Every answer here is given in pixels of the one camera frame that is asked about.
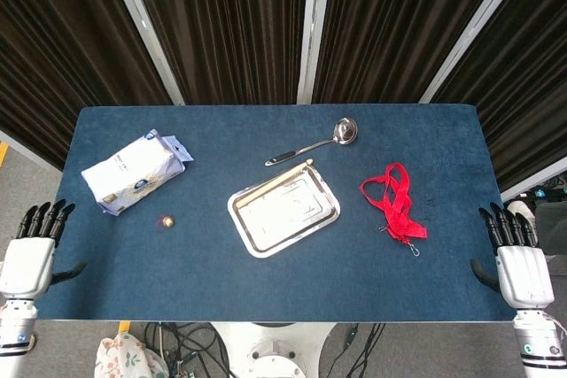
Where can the white screen frame rail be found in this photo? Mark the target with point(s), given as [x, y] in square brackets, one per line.
[26, 148]
[531, 183]

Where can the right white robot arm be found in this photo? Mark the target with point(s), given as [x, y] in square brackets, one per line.
[538, 342]

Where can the dark brown curtain panel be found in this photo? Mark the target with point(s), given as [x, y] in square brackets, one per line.
[221, 28]
[390, 24]
[57, 41]
[531, 86]

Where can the floral cloth bag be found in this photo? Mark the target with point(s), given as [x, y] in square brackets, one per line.
[124, 358]

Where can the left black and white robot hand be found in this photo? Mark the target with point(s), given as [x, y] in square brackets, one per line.
[26, 263]

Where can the light wooden stick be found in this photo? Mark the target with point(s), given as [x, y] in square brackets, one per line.
[274, 181]

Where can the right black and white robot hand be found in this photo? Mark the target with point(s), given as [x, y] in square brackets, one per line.
[525, 272]

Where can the white tissue pack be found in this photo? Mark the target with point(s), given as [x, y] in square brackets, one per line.
[133, 170]

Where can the rectangular stainless steel tray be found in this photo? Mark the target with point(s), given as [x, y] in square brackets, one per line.
[285, 214]

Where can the white screen frame post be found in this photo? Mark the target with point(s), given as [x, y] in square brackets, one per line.
[142, 28]
[474, 28]
[312, 28]

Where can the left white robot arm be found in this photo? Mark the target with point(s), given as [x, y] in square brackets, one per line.
[15, 334]

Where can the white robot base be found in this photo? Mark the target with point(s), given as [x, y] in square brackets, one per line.
[272, 351]

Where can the white sneaker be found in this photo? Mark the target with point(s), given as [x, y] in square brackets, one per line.
[520, 207]

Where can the blue fabric table cover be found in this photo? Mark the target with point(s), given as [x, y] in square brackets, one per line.
[283, 289]

